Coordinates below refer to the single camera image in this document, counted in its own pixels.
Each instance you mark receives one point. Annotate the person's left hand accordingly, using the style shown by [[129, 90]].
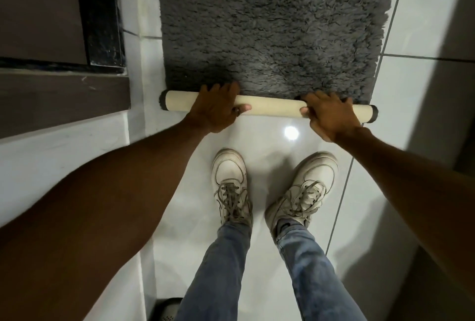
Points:
[[215, 109]]

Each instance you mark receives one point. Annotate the person's right hand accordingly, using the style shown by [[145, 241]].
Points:
[[332, 118]]

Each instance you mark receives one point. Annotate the person's right thumb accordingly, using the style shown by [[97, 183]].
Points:
[[304, 111]]

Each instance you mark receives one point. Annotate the person's left thumb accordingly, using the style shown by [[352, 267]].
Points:
[[243, 110]]

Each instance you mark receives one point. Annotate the grey shaggy bath mat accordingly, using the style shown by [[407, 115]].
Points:
[[274, 27]]

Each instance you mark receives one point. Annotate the person's right forearm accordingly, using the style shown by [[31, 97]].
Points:
[[419, 187]]

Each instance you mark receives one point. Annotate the person's left forearm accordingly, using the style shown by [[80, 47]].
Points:
[[92, 213]]

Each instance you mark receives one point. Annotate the person's left white sneaker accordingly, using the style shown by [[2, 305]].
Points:
[[230, 179]]

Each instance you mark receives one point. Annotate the person's white sneaker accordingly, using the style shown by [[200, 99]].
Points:
[[230, 179], [308, 190]]

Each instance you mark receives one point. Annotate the person's right white sneaker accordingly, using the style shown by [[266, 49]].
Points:
[[308, 190]]

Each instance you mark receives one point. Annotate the blue jeans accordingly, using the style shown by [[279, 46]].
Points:
[[226, 272]]

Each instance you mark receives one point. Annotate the brown wooden panel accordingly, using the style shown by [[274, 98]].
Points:
[[63, 103]]

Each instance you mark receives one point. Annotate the dark perforated basket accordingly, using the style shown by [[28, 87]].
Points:
[[167, 309]]

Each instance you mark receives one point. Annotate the brown door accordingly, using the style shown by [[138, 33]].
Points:
[[39, 9]]

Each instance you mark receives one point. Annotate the black stone door frame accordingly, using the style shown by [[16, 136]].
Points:
[[100, 16]]

